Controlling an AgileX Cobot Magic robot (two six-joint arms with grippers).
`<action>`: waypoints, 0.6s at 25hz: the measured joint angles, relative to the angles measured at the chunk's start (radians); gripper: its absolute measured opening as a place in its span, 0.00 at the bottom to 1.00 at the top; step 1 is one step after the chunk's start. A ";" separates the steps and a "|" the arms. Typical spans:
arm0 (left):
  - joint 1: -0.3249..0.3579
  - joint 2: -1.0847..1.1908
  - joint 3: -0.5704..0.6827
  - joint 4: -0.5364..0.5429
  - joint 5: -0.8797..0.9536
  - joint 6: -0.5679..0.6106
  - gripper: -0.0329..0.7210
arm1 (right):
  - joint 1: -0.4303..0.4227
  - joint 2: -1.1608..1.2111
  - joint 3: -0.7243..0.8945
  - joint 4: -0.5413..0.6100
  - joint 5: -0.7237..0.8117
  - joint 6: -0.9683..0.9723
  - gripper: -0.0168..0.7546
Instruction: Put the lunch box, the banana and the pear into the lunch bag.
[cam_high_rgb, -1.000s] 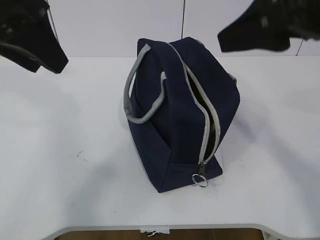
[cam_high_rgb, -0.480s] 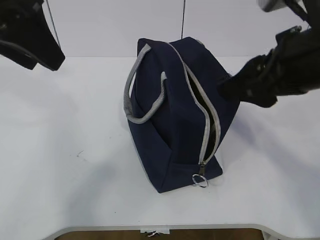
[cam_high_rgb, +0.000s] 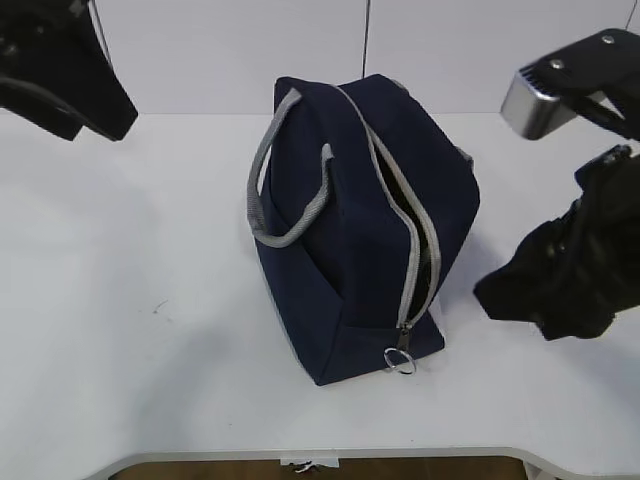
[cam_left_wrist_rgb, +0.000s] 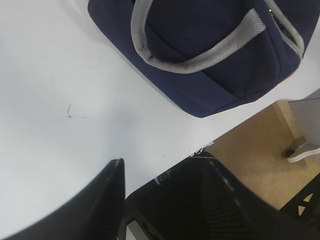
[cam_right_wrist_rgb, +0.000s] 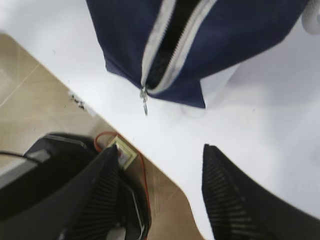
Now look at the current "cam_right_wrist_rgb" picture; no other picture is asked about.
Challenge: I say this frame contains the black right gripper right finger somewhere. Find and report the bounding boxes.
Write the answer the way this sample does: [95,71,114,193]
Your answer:
[202,144,320,240]

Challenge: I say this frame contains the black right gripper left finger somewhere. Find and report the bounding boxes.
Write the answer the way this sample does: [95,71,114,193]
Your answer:
[0,146,120,240]

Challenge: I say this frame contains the navy blue lunch bag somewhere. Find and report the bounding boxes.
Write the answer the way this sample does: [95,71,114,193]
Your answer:
[86,0,320,113]

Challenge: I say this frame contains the black device with red wire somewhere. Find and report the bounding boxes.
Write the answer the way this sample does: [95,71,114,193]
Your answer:
[0,132,151,240]

